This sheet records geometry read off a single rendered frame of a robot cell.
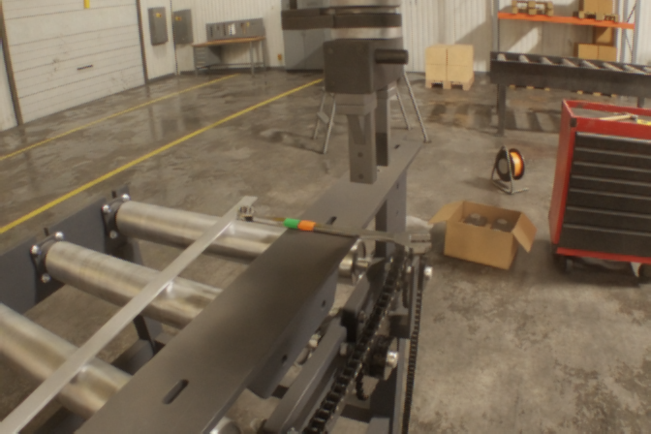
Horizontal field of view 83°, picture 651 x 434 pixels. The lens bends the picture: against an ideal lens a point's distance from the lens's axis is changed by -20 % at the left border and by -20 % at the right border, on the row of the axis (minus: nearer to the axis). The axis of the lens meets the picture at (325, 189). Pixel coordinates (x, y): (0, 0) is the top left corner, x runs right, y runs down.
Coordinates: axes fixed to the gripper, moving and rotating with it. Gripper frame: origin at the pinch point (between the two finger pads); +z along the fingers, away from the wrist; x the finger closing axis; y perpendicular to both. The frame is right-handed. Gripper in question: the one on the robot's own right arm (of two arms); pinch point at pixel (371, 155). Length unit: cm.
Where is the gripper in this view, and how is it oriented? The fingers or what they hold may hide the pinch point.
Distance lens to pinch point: 51.0
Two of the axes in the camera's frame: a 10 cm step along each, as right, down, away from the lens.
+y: 9.2, 1.0, -3.8
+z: 0.5, 9.2, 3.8
